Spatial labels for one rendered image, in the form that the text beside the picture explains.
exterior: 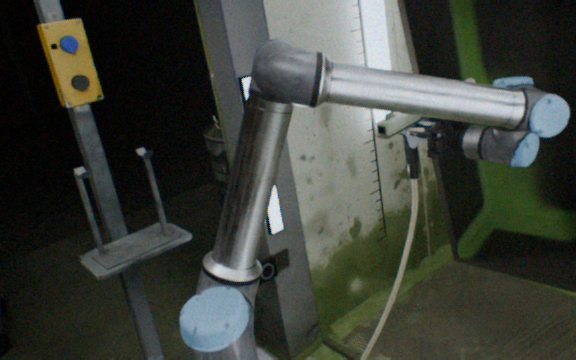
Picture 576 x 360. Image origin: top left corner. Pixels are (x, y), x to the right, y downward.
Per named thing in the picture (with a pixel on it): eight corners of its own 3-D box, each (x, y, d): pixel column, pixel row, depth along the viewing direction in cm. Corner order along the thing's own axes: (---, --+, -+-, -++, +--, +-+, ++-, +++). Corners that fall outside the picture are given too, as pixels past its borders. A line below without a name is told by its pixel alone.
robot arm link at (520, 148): (542, 124, 129) (541, 162, 132) (494, 119, 138) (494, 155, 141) (526, 134, 123) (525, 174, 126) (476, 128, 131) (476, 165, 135)
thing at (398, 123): (396, 195, 147) (386, 118, 140) (383, 192, 151) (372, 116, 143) (481, 137, 179) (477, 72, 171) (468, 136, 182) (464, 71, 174)
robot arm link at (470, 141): (476, 133, 132) (494, 121, 138) (458, 131, 135) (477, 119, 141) (478, 166, 135) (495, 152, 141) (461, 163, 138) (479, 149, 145)
